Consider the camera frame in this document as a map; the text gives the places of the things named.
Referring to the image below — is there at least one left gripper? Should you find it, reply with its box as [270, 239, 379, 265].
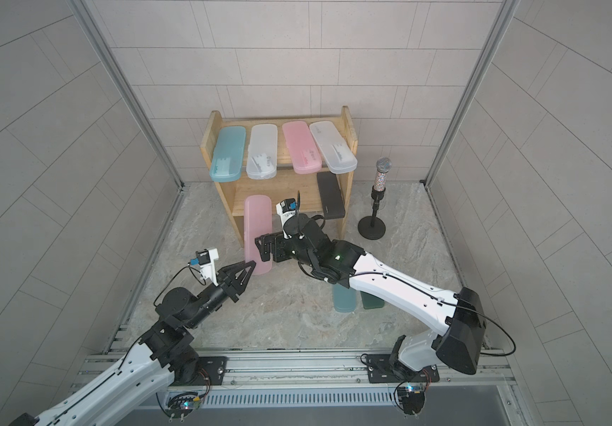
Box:
[184, 262, 256, 331]

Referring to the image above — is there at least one pink pencil case shelf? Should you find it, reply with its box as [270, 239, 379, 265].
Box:
[244, 195, 274, 277]
[282, 121, 322, 175]

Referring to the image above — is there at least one black pencil case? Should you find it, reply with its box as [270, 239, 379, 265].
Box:
[316, 171, 346, 220]

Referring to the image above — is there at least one blue-grey pencil case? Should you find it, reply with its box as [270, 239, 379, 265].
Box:
[332, 285, 357, 313]

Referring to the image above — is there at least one dark green pencil case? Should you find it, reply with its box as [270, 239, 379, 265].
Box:
[360, 291, 385, 310]

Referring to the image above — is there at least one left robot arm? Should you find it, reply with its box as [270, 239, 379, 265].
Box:
[11, 261, 256, 425]

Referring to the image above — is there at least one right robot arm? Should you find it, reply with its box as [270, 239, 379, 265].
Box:
[251, 214, 492, 381]

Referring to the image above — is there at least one wooden two-tier shelf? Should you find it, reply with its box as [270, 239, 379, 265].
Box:
[200, 106, 359, 247]

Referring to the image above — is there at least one white translucent pencil case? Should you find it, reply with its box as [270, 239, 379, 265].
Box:
[246, 124, 278, 180]

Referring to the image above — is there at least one light teal pencil case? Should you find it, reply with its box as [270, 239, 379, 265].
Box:
[209, 126, 247, 183]

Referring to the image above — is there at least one pink pencil case top shelf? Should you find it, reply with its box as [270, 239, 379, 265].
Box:
[282, 121, 322, 175]

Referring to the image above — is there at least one frosted white pencil case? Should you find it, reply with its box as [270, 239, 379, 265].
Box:
[310, 121, 357, 175]

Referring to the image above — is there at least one glitter microphone on stand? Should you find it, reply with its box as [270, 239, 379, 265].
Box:
[357, 157, 392, 241]

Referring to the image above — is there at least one left circuit board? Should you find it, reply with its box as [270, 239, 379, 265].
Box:
[166, 392, 203, 422]

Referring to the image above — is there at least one circuit board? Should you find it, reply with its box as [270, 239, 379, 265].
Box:
[393, 384, 426, 415]
[166, 392, 203, 422]

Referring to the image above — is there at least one right circuit board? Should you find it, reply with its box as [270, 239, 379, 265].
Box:
[393, 384, 426, 415]

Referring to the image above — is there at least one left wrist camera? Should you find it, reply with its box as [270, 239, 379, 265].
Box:
[188, 248, 219, 286]

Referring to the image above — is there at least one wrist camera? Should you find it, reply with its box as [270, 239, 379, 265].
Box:
[276, 198, 299, 227]
[188, 248, 219, 286]

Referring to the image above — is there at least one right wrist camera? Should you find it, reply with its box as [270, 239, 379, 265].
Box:
[276, 198, 299, 227]

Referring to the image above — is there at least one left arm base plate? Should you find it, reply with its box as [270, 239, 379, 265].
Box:
[173, 356, 229, 387]

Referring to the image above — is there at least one aluminium mounting rail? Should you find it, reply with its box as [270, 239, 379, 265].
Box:
[68, 348, 515, 395]

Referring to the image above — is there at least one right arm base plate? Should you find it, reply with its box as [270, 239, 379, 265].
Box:
[359, 353, 440, 384]

